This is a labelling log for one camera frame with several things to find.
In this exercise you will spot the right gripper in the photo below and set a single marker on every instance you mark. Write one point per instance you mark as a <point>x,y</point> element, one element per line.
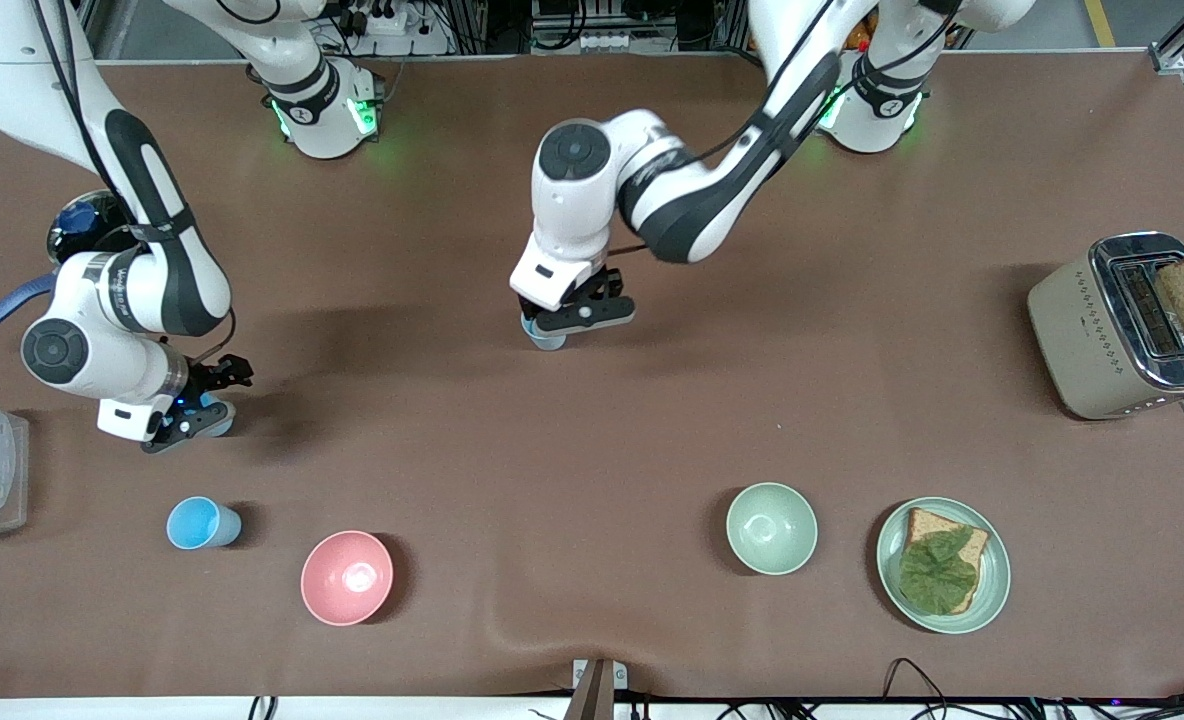
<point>214,377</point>

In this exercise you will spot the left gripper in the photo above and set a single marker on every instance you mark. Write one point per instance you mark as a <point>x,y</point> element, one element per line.
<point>607,285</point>

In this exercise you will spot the light blue plastic cup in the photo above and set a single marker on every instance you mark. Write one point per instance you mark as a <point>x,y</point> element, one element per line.
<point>197,523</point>
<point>220,420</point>
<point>547,341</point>

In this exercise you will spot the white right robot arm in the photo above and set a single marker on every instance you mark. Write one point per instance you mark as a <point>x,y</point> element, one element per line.
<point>132,290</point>

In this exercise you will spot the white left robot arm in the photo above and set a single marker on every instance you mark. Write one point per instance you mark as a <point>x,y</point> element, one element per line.
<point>692,200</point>

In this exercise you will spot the dark blue round object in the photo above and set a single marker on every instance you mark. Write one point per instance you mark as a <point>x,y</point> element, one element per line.
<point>80,217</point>

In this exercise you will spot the pink bowl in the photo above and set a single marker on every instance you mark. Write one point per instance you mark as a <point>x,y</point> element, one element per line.
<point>347,578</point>

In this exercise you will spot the pale green bowl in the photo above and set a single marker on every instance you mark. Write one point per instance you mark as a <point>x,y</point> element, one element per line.
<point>772,528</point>

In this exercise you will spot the white power strip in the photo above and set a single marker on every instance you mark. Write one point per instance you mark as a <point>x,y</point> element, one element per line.
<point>392,22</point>

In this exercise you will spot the bag of orange buns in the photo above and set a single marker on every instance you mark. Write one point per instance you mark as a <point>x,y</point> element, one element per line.
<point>860,35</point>

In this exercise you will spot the green lettuce leaf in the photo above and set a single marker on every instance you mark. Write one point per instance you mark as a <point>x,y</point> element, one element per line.
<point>937,575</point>

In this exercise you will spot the beige and chrome toaster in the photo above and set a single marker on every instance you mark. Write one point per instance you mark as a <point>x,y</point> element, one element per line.
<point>1072,330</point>

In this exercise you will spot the pale green plate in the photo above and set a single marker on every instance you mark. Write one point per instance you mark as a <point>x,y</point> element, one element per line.
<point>994,580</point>

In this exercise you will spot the grey metal camera mount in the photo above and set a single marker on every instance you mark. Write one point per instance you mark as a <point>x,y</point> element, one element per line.
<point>597,690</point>

